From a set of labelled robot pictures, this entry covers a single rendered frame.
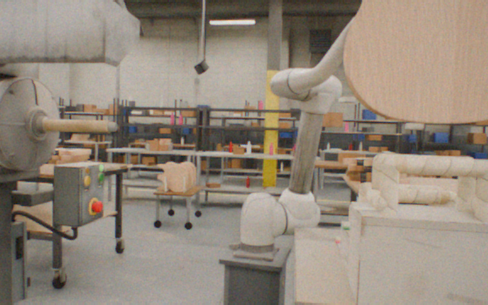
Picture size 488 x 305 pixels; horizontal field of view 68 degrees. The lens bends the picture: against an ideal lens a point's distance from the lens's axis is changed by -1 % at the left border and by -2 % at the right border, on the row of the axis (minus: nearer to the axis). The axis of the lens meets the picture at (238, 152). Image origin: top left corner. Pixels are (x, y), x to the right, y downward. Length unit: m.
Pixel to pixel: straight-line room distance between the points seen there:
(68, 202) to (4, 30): 0.58
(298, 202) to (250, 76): 10.56
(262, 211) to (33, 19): 1.11
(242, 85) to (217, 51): 1.40
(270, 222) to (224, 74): 10.79
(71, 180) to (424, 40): 1.07
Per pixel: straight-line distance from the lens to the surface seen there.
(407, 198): 0.90
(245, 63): 12.22
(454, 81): 0.79
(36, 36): 0.96
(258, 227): 1.62
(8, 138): 1.06
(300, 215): 1.71
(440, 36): 0.79
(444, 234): 0.75
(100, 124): 1.01
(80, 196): 1.30
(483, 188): 0.77
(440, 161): 0.74
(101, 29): 0.87
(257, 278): 1.64
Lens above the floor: 1.24
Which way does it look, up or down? 3 degrees down
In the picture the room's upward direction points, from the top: 2 degrees clockwise
